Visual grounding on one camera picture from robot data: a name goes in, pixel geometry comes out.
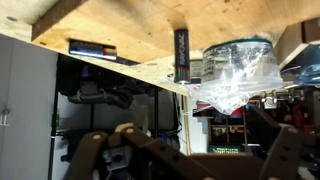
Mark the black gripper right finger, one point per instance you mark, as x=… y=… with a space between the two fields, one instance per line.
x=290 y=153

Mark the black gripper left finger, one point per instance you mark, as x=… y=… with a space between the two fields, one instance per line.
x=90 y=156

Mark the blue Rayovac AA battery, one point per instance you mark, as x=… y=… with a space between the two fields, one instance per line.
x=182 y=56
x=90 y=50

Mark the square wooden board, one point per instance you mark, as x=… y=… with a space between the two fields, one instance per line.
x=133 y=26

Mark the silver metal clamp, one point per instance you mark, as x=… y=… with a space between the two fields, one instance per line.
x=271 y=98

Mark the black duffel bag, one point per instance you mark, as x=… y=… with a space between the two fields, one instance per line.
x=100 y=96

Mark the small wooden drawer organizer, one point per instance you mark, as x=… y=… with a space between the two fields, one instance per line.
x=226 y=131

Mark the black metal shelf rack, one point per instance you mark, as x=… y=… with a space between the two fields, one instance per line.
x=53 y=100

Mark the white cabinet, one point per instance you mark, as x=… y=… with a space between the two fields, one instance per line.
x=23 y=100

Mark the wooden pole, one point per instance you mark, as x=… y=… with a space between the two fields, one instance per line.
x=186 y=126

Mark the clear plastic tub green rim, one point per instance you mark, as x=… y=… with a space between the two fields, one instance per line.
x=240 y=56

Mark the short round metal tin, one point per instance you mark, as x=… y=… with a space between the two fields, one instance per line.
x=197 y=68

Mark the black frame wooden workbench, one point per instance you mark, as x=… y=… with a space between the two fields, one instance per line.
x=16 y=25

